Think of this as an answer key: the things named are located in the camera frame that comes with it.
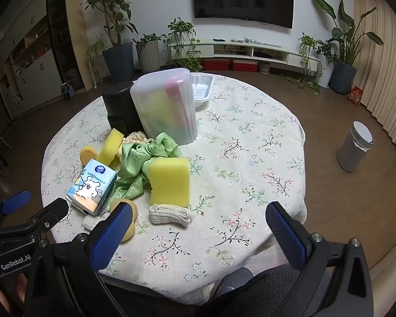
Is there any translucent white plastic container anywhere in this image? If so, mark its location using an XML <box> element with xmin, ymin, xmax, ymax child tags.
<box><xmin>130</xmin><ymin>68</ymin><xmax>199</xmax><ymax>146</ymax></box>

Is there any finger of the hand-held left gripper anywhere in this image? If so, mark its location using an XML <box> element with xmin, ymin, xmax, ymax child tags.
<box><xmin>0</xmin><ymin>190</ymin><xmax>32</xmax><ymax>220</ymax></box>
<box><xmin>26</xmin><ymin>198</ymin><xmax>70</xmax><ymax>236</ymax></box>

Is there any black plastic container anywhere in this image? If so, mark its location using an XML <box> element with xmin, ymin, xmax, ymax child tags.
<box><xmin>102</xmin><ymin>80</ymin><xmax>142</xmax><ymax>133</ymax></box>

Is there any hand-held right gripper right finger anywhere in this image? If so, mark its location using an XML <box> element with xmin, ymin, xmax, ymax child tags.
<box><xmin>266</xmin><ymin>201</ymin><xmax>374</xmax><ymax>317</ymax></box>

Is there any broad-leaved plant in dark pot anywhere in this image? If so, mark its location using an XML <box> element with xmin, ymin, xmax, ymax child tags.
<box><xmin>310</xmin><ymin>0</ymin><xmax>385</xmax><ymax>95</ymax></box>

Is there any oblong yellow sponge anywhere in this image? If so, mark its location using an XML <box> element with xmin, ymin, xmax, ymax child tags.
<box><xmin>97</xmin><ymin>128</ymin><xmax>125</xmax><ymax>166</ymax></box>

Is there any trailing plant in white pot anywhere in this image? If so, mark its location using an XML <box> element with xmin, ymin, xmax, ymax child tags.
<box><xmin>280</xmin><ymin>33</ymin><xmax>339</xmax><ymax>93</ymax></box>

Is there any beige curtain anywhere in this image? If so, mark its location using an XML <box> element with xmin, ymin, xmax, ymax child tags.
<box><xmin>353</xmin><ymin>0</ymin><xmax>396</xmax><ymax>169</ymax></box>

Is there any red paper bag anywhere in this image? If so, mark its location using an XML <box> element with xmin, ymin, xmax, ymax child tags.
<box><xmin>346</xmin><ymin>85</ymin><xmax>365</xmax><ymax>107</ymax></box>

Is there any tall plant in dark pot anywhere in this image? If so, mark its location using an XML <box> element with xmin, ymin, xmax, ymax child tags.
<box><xmin>82</xmin><ymin>0</ymin><xmax>139</xmax><ymax>85</ymax></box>

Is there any large rectangular yellow sponge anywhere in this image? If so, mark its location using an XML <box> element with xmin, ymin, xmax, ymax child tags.
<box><xmin>147</xmin><ymin>157</ymin><xmax>192</xmax><ymax>209</ymax></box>

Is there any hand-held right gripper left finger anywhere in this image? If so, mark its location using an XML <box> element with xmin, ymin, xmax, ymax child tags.
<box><xmin>23</xmin><ymin>201</ymin><xmax>134</xmax><ymax>317</ymax></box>

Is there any white television cabinet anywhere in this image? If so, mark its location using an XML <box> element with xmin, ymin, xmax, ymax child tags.
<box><xmin>168</xmin><ymin>38</ymin><xmax>322</xmax><ymax>73</ymax></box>

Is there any person's left hand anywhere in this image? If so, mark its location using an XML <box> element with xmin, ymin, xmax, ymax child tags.
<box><xmin>0</xmin><ymin>272</ymin><xmax>29</xmax><ymax>316</ymax></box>

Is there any small blue toy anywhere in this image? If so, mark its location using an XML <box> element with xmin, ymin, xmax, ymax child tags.
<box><xmin>60</xmin><ymin>81</ymin><xmax>76</xmax><ymax>100</ymax></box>

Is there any cream chunky knit pad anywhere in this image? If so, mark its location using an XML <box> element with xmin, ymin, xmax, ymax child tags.
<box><xmin>117</xmin><ymin>131</ymin><xmax>155</xmax><ymax>167</ymax></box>

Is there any red storage box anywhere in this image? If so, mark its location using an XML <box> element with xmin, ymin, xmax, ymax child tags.
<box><xmin>203</xmin><ymin>59</ymin><xmax>231</xmax><ymax>71</ymax></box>
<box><xmin>232</xmin><ymin>60</ymin><xmax>258</xmax><ymax>72</ymax></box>

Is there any white wall cabinet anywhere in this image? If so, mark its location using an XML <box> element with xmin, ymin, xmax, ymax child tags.
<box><xmin>0</xmin><ymin>3</ymin><xmax>70</xmax><ymax>119</ymax></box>

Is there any white plastic tray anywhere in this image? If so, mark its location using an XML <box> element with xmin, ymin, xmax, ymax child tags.
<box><xmin>190</xmin><ymin>72</ymin><xmax>216</xmax><ymax>111</ymax></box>

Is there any thin-leaved plant on stand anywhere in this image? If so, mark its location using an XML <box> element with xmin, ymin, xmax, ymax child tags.
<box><xmin>84</xmin><ymin>35</ymin><xmax>108</xmax><ymax>88</ymax></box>

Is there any small cream knitted cloth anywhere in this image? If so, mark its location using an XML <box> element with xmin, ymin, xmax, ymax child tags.
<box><xmin>81</xmin><ymin>214</ymin><xmax>101</xmax><ymax>231</ymax></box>

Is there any blue tissue pack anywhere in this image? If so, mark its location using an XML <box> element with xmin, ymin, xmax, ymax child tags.
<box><xmin>65</xmin><ymin>158</ymin><xmax>117</xmax><ymax>217</ymax></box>

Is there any trailing green plant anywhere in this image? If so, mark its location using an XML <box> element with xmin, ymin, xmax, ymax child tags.
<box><xmin>162</xmin><ymin>16</ymin><xmax>203</xmax><ymax>71</ymax></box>

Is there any plant in ribbed grey pot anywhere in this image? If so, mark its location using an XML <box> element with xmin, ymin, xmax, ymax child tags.
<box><xmin>137</xmin><ymin>33</ymin><xmax>162</xmax><ymax>73</ymax></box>

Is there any grey trash bin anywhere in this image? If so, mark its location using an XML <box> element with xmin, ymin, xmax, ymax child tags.
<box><xmin>337</xmin><ymin>121</ymin><xmax>375</xmax><ymax>173</ymax></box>

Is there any round yellow sponge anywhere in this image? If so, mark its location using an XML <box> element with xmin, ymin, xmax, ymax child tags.
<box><xmin>109</xmin><ymin>199</ymin><xmax>138</xmax><ymax>241</ymax></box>
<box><xmin>79</xmin><ymin>145</ymin><xmax>100</xmax><ymax>166</ymax></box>

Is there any dark display cabinet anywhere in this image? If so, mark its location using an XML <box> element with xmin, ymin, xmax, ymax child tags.
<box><xmin>45</xmin><ymin>0</ymin><xmax>86</xmax><ymax>93</ymax></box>

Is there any green cloth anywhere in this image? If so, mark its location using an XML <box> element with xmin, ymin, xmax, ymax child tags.
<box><xmin>114</xmin><ymin>132</ymin><xmax>183</xmax><ymax>202</ymax></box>

